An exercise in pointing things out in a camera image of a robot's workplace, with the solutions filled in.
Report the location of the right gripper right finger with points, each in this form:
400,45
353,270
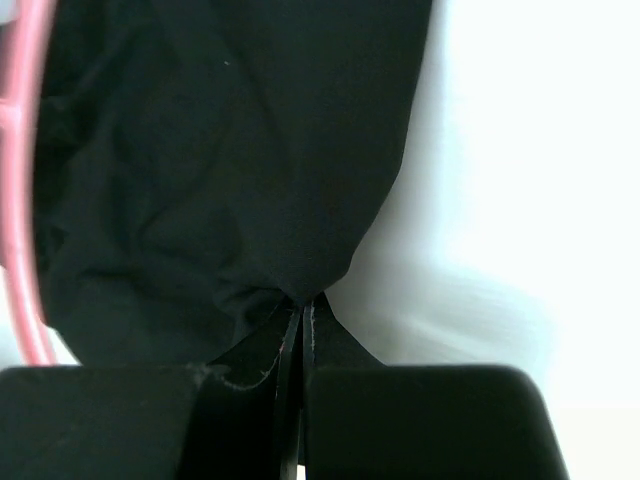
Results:
367,420

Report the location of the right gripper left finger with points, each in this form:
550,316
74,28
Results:
234,418

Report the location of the black trousers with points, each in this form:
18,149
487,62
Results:
199,164

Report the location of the pink clothes hanger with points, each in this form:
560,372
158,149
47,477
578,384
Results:
27,43

